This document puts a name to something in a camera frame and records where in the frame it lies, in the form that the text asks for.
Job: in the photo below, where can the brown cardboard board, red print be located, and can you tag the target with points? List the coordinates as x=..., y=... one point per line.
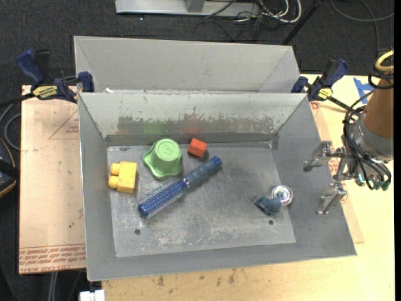
x=50, y=180

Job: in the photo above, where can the red block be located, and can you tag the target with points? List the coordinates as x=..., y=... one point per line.
x=196, y=148

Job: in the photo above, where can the green plastic cup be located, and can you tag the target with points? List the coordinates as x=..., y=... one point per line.
x=164, y=156

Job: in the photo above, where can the grey metal bin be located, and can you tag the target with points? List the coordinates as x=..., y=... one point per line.
x=203, y=230

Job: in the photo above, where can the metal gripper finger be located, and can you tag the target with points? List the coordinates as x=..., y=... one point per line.
x=332, y=196
x=320, y=155

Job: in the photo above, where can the clear ball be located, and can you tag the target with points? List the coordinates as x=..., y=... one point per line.
x=282, y=194

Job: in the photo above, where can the blue hairbrush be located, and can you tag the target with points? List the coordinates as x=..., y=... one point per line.
x=163, y=197

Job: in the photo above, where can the yellow toy brick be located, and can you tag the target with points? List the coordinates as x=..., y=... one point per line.
x=127, y=176

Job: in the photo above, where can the dark teal toy animal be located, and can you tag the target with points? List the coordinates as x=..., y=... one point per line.
x=269, y=204

